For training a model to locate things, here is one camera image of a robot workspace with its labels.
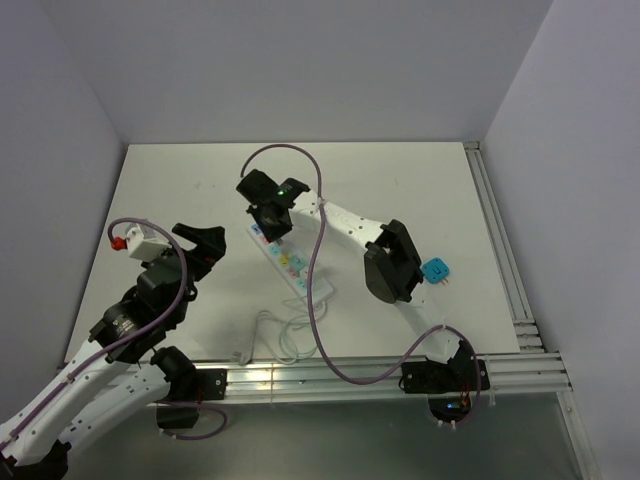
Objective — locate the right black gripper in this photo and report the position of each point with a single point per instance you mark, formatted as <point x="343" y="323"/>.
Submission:
<point x="271" y="236"/>

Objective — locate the blue plug adapter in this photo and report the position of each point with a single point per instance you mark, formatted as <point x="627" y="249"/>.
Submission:
<point x="435" y="271"/>

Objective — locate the aluminium frame rail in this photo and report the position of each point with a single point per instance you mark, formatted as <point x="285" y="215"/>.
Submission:
<point x="307" y="420"/>

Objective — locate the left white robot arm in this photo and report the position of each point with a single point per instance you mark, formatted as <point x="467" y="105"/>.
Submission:
<point x="121" y="367"/>

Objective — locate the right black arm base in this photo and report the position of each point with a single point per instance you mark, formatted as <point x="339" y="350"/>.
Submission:
<point x="453" y="385"/>

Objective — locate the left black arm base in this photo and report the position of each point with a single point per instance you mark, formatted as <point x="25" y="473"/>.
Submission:
<point x="196" y="387"/>

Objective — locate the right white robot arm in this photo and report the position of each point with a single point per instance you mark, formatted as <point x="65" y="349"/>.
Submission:
<point x="392" y="266"/>

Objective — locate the teal charger plug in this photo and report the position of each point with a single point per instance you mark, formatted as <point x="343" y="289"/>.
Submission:
<point x="296" y="263"/>

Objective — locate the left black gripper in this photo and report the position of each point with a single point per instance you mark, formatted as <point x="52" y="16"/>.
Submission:
<point x="210" y="246"/>

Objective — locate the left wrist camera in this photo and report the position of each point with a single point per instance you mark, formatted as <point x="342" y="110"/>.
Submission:
<point x="143" y="243"/>

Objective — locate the white colourful power strip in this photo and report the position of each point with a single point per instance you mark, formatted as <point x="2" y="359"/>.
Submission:
<point x="278" y="258"/>

